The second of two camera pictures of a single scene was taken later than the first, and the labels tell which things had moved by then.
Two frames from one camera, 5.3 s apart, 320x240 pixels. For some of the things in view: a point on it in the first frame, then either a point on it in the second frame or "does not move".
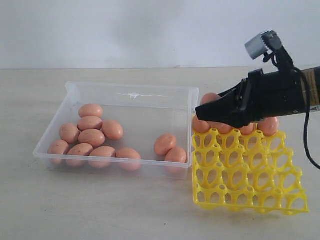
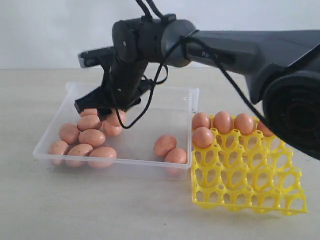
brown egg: x=57 y=151 does not move
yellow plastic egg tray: x=249 y=171 does not move
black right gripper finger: x=222 y=111 -> x=95 y=99
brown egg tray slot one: x=200 y=126 does not move
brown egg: x=70 y=133 does not move
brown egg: x=176 y=160 does not move
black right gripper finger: x=234 y=92 -> x=103 y=112
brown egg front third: x=102 y=157 does not move
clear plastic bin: x=135 y=130 does not move
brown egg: x=164 y=143 does not move
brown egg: x=208 y=97 -> x=203 y=137
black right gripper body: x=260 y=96 -> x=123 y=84
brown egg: x=92 y=136 does not move
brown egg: x=129 y=158 -> x=113 y=119
